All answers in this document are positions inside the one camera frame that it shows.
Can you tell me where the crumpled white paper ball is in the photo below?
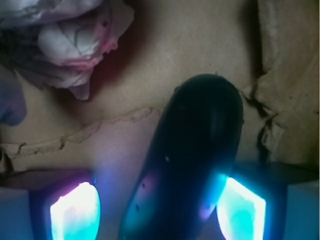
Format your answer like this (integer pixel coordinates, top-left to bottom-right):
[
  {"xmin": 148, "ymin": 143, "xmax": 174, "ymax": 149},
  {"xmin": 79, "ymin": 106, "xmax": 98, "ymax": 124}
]
[{"xmin": 0, "ymin": 0, "xmax": 134, "ymax": 100}]

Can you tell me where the brown paper bag tray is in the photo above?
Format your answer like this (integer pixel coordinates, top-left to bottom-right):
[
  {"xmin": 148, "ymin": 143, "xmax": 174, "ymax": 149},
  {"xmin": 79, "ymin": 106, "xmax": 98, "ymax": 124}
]
[{"xmin": 0, "ymin": 0, "xmax": 320, "ymax": 191}]

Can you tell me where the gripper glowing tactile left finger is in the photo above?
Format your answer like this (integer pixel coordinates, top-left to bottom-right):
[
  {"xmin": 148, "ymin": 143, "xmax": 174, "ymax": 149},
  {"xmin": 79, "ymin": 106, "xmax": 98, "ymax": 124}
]
[{"xmin": 0, "ymin": 169, "xmax": 101, "ymax": 240}]

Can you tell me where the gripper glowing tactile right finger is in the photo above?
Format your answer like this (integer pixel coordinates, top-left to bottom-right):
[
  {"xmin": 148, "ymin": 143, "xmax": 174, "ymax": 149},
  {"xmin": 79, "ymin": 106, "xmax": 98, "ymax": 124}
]
[{"xmin": 216, "ymin": 162, "xmax": 320, "ymax": 240}]

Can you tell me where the dark green plastic pickle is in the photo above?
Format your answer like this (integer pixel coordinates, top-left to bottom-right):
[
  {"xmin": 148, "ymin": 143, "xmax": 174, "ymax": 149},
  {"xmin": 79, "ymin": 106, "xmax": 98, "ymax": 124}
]
[{"xmin": 118, "ymin": 74, "xmax": 243, "ymax": 240}]

